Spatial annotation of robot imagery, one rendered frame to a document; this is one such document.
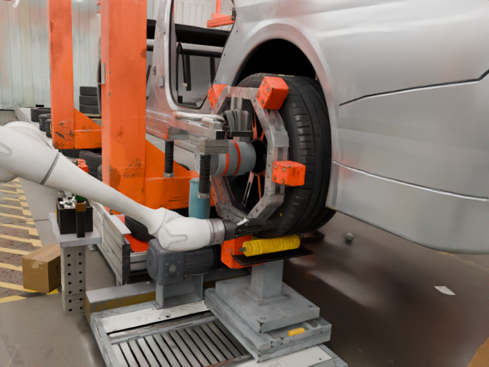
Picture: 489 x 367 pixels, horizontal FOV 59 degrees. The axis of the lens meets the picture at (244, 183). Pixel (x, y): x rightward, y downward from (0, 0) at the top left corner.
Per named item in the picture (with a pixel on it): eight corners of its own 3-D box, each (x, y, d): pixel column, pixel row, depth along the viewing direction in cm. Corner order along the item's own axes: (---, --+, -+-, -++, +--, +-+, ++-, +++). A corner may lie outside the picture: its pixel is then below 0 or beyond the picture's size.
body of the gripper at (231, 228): (219, 245, 150) (241, 242, 155) (228, 234, 144) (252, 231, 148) (212, 226, 153) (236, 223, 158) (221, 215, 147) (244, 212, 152)
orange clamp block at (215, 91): (233, 100, 182) (227, 84, 186) (217, 99, 179) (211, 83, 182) (227, 111, 188) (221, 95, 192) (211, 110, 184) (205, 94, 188)
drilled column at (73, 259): (86, 311, 212) (85, 230, 203) (65, 315, 207) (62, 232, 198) (83, 302, 220) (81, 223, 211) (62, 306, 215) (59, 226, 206)
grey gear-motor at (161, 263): (237, 301, 214) (241, 234, 207) (156, 320, 193) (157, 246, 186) (221, 286, 230) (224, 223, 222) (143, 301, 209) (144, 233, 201)
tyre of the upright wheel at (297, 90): (383, 159, 145) (299, 44, 180) (330, 162, 133) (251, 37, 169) (297, 261, 190) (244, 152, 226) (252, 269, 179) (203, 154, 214)
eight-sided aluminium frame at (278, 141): (281, 244, 156) (294, 90, 144) (265, 246, 153) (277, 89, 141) (215, 204, 201) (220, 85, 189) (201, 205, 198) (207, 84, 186)
